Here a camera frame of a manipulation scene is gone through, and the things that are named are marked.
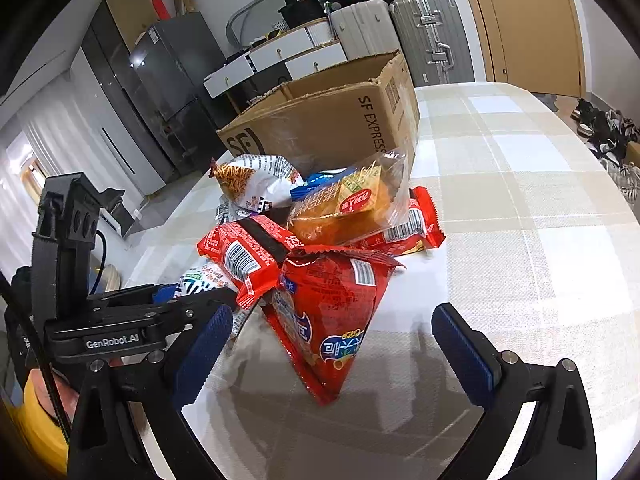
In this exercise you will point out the wooden door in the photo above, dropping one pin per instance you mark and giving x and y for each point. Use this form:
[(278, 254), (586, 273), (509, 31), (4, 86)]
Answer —
[(530, 25)]

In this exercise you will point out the blue snack packet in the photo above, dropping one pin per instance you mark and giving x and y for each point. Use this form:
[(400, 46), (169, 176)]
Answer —
[(310, 182)]

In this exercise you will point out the plain cardboard carton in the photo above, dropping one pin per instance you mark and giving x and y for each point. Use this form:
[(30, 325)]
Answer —
[(130, 15)]

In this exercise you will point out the black storage box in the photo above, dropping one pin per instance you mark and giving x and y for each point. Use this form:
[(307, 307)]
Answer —
[(300, 12)]

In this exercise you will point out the silver snack bag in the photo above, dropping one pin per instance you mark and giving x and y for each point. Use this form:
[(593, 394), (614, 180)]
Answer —
[(227, 212)]

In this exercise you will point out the person's left hand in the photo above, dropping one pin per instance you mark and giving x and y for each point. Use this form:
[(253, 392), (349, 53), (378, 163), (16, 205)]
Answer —
[(67, 396)]

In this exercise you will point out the grey metal tube frame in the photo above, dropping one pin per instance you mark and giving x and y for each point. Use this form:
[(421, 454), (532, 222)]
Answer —
[(240, 15)]

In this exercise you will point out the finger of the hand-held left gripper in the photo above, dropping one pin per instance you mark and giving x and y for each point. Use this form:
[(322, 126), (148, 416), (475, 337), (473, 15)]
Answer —
[(190, 310), (125, 296)]

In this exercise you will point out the person's left forearm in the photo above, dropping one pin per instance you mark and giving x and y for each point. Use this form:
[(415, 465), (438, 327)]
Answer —
[(40, 440)]

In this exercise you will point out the white drawer desk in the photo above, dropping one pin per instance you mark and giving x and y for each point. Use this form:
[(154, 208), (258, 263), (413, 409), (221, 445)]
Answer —
[(280, 50)]

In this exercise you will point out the red snack packet black stripe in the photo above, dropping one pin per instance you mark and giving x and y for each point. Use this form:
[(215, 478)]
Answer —
[(225, 245)]

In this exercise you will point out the small cardboard box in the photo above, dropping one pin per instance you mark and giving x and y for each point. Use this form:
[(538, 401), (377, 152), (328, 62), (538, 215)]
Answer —
[(634, 154)]

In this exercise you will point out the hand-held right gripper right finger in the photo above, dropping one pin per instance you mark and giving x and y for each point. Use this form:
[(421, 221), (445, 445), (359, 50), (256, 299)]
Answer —
[(465, 355)]

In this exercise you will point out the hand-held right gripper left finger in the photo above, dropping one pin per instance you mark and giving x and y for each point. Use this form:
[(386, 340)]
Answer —
[(202, 355)]

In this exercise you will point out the white orange snack bag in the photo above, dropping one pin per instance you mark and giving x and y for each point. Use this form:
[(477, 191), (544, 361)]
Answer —
[(250, 175)]

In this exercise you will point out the large red triangular chip bag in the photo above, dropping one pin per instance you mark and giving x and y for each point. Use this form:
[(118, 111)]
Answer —
[(330, 320)]

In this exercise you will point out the red item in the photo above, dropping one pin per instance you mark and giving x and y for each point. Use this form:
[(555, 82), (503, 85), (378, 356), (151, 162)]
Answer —
[(161, 7)]

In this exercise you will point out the dark grey refrigerator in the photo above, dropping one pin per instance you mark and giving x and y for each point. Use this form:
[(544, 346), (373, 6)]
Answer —
[(165, 75)]

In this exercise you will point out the bread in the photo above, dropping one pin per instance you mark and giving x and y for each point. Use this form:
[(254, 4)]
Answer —
[(340, 210)]

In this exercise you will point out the white black striped snack packet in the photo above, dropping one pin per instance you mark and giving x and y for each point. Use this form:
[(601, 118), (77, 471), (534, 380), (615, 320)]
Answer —
[(205, 280)]

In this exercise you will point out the beige suitcase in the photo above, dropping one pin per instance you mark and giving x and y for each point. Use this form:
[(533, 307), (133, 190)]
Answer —
[(365, 30)]

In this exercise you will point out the silver suitcase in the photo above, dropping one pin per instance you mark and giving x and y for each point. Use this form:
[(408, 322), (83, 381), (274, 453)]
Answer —
[(430, 35)]

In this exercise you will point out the pile of shoes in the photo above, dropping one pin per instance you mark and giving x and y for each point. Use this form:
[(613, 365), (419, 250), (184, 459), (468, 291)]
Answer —
[(610, 130)]

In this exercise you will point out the white tall cabinet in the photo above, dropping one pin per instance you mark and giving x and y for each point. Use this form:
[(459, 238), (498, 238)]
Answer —
[(115, 125)]

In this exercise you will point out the white curtain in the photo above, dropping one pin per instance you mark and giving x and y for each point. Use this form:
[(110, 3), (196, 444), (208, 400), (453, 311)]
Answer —
[(20, 230)]

